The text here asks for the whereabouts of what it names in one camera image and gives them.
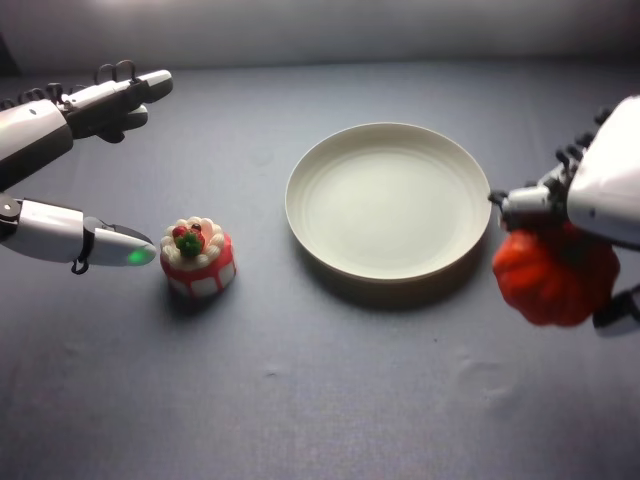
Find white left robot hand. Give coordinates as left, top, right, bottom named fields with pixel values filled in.
left=0, top=59, right=175, bottom=276

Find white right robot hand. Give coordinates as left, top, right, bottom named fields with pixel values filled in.
left=488, top=94, right=640, bottom=339

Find orange object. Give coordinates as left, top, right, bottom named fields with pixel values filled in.
left=492, top=222, right=622, bottom=329

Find toy strawberry cream cake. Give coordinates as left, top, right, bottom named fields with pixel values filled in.
left=159, top=215, right=239, bottom=299

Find white round plate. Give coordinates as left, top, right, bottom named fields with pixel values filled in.
left=284, top=122, right=493, bottom=285

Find grey table cloth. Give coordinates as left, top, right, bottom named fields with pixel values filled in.
left=0, top=62, right=640, bottom=480

